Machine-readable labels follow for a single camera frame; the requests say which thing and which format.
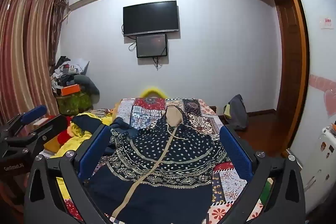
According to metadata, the small black wall monitor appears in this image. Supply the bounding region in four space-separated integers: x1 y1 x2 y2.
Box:
135 33 169 59

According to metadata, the yellow fuzzy object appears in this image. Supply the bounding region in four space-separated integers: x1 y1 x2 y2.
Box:
140 86 166 99

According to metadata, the wooden wardrobe frame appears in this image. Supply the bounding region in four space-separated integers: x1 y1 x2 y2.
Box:
276 0 311 153

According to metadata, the dark floral curtain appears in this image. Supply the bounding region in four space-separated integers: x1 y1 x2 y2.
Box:
52 0 71 63

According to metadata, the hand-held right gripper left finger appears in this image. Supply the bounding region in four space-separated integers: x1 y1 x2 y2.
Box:
24 123 113 224

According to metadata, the striped pillow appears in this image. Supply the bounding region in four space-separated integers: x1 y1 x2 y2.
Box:
91 108 112 116

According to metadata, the wooden door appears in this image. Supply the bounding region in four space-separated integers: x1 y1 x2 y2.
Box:
275 0 302 143

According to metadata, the white sliding wardrobe door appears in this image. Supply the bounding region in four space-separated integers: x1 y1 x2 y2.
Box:
285 0 336 214

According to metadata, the orange box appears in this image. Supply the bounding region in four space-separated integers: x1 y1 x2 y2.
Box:
60 84 81 96

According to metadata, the blue denim garment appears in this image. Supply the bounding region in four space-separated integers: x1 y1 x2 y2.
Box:
72 114 139 138

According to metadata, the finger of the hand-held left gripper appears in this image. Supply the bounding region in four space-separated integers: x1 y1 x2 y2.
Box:
5 114 69 151
0 105 48 133

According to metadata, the green patterned cloth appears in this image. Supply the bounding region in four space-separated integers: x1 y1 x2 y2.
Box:
56 92 94 116

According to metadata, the red cloth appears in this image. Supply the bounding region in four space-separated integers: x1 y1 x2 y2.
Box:
56 116 76 146

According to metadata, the grey bag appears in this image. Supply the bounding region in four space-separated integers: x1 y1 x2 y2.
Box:
228 94 249 131

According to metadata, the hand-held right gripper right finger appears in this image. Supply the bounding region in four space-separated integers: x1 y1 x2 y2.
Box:
219 124 306 224

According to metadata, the black wall television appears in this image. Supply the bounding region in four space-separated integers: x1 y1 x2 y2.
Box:
122 0 180 37

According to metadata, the striped red beige curtain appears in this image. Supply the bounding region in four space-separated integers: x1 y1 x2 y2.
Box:
0 0 60 123

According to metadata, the patchwork print blanket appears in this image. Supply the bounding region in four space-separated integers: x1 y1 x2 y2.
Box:
56 97 265 224

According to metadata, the navy patterned hooded garment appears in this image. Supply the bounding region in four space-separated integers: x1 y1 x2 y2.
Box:
87 105 229 224

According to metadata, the pile of clutter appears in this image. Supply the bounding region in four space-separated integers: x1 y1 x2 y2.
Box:
51 55 90 96

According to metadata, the yellow cartoon print garment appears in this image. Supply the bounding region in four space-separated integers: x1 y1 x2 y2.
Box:
43 112 117 159

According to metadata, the red label sticker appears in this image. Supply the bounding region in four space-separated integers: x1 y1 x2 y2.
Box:
319 18 334 29

